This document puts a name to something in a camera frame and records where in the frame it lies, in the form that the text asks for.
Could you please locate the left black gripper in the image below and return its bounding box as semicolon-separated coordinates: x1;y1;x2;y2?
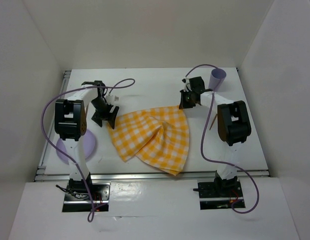
90;97;119;129

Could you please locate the lilac plate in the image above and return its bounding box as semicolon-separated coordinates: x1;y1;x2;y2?
56;129;97;165

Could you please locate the yellow checkered cloth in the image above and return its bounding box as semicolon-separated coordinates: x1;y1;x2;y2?
108;106;190;176

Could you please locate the lilac cup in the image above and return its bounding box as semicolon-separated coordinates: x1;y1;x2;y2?
208;68;226;91

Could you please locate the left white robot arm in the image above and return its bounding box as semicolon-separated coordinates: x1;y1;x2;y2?
55;80;119;200

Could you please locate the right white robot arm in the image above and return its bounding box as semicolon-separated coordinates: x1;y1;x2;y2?
179;76;251;197

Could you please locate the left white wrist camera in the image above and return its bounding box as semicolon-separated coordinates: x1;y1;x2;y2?
105;94;119;105

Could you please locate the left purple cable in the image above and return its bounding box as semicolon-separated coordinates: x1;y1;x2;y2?
41;78;135;223

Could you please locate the aluminium left rail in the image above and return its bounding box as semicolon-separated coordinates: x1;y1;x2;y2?
37;70;72;171

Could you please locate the aluminium rail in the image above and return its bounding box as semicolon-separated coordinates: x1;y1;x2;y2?
37;70;72;171
34;169;270;182

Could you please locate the aluminium front rail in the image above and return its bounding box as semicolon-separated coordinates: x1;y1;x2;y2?
34;169;270;182

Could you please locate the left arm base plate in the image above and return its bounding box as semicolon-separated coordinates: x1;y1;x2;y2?
61;181;112;213

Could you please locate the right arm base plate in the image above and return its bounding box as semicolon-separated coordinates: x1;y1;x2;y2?
193;181;245;210

